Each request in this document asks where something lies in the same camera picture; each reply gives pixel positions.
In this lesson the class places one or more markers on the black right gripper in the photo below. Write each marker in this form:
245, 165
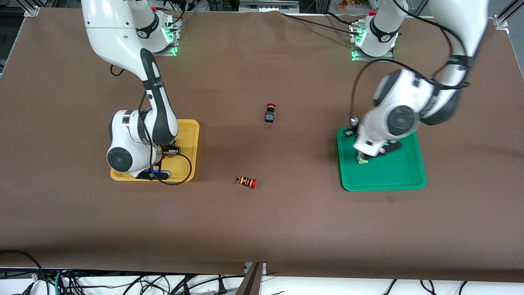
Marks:
170, 148

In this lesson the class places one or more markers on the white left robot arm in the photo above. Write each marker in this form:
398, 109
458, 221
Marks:
413, 110

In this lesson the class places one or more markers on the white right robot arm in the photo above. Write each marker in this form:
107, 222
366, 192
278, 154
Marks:
123, 37

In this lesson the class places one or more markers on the yellow plastic tray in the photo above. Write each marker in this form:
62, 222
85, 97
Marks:
186, 139

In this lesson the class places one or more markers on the green plastic tray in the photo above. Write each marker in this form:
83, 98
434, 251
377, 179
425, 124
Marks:
393, 174

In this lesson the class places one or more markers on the red button orange striped body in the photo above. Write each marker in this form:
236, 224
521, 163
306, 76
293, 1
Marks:
247, 182

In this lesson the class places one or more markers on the red mushroom button black body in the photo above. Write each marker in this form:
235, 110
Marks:
270, 112

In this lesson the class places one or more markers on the brown table cover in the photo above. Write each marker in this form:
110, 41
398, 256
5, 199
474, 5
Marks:
262, 229

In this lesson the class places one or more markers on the grey power strip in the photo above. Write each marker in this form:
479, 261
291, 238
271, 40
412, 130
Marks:
268, 5

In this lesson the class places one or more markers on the grey table bracket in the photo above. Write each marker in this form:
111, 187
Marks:
251, 280

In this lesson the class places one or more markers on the aluminium frame profile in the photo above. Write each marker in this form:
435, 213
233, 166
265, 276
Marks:
501, 19

